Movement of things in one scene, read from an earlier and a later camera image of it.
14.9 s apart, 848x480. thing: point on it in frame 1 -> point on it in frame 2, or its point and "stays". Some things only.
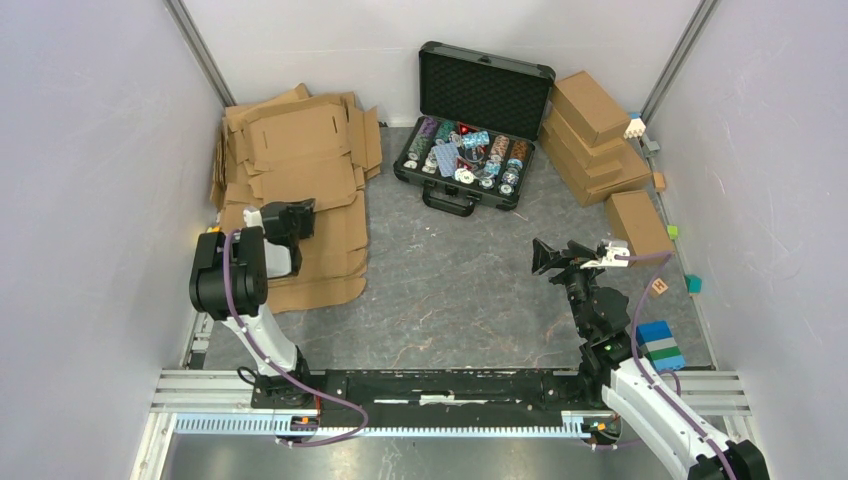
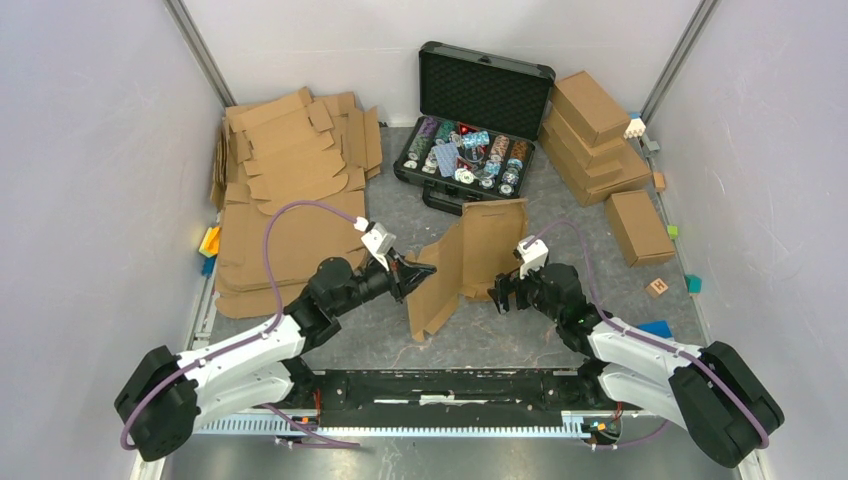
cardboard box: (600, 159) stays
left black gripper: (303, 210) -> (403, 276)
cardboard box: (589, 109) stays
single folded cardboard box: (640, 224) stays
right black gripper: (543, 256) -> (503, 284)
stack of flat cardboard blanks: (295, 147) stays
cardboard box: (309, 151) -> (470, 257)
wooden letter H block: (658, 286) stays
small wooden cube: (659, 181) stays
